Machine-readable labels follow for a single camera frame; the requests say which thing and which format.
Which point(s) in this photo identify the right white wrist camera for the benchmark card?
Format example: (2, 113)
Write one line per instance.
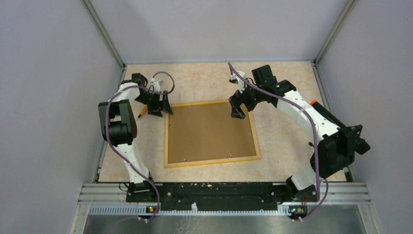
(233, 78)

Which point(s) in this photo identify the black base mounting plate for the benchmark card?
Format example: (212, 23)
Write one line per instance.
(219, 196)

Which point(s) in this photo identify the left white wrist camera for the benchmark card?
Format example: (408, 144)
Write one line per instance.
(156, 85)

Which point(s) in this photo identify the yellow picture frame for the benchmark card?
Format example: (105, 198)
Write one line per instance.
(202, 133)

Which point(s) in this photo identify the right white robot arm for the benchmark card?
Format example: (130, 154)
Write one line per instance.
(334, 144)

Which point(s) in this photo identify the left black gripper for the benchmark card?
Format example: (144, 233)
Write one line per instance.
(164, 104)

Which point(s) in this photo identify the aluminium front rail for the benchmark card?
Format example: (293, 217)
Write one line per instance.
(338, 193)

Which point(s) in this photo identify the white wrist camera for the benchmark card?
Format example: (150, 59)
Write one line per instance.
(233, 78)
(156, 85)

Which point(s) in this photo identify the orange handled screwdriver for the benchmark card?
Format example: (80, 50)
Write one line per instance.
(143, 111)

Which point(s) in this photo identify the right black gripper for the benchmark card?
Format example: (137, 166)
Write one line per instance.
(236, 99)

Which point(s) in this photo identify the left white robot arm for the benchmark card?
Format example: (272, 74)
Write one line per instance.
(119, 129)

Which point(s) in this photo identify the white cable duct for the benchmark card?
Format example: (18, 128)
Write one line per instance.
(143, 210)

